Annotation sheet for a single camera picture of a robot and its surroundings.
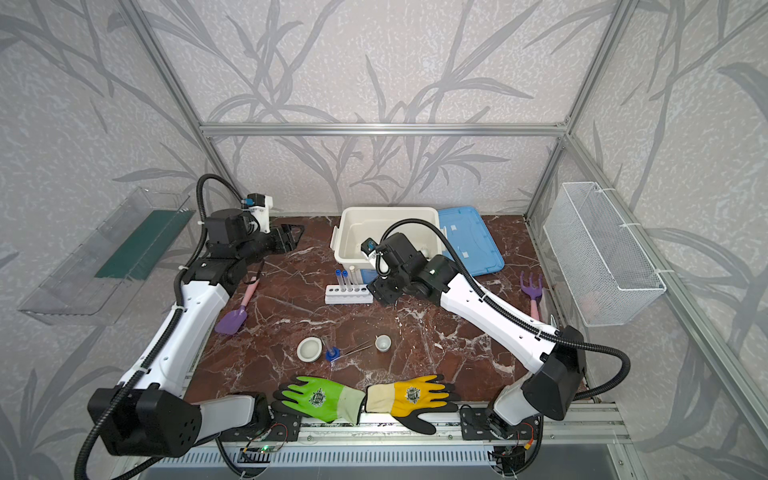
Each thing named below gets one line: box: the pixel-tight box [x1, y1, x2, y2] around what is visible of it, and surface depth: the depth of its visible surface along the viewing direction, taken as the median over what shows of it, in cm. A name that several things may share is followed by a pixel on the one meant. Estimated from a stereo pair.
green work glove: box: [271, 376, 366, 425], surface depth 78 cm
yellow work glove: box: [364, 374, 459, 435], surface depth 77 cm
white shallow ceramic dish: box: [296, 336, 323, 363], surface depth 86 cm
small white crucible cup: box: [374, 334, 392, 352], surface depth 87 cm
